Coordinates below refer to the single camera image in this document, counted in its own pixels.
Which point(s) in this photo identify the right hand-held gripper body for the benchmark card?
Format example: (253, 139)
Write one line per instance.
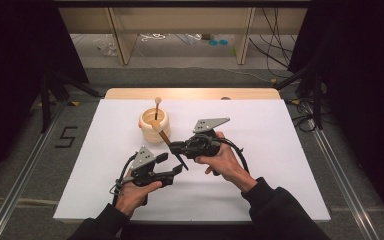
(201, 146)

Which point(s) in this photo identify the person's left hand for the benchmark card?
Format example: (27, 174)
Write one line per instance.
(131, 198)

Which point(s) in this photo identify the person's right hand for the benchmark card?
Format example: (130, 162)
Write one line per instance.
(228, 165)

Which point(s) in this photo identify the wooden table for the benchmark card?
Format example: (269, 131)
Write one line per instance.
(180, 93)

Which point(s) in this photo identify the dark curtain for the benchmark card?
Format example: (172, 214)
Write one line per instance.
(363, 83)
(13, 66)

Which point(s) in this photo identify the white foam board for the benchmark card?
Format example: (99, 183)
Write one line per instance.
(280, 150)

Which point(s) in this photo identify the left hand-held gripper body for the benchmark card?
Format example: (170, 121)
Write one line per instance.
(143, 175)

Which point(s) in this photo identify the yellow tape piece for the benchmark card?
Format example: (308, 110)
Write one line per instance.
(75, 103)
(295, 101)

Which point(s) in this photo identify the large black makeup brush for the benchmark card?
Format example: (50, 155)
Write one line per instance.
(163, 136)

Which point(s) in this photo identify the dark round table grommet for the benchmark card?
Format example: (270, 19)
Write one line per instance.
(225, 98)

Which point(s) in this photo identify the wooden shelf unit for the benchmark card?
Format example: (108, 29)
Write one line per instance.
(186, 20)

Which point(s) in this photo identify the person's dark clothing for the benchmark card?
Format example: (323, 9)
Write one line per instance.
(186, 233)

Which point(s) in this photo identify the small black makeup brush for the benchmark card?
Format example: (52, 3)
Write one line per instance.
(157, 106)

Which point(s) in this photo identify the black metal stand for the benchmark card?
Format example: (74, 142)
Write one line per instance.
(317, 100)
(45, 100)

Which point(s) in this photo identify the metal floor rail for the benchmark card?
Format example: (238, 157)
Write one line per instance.
(343, 186)
(16, 186)

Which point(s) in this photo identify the beige ribbed brush holder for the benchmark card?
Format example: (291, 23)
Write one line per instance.
(150, 133)

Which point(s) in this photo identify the clear plastic bag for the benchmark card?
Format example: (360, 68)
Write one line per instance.
(105, 46)

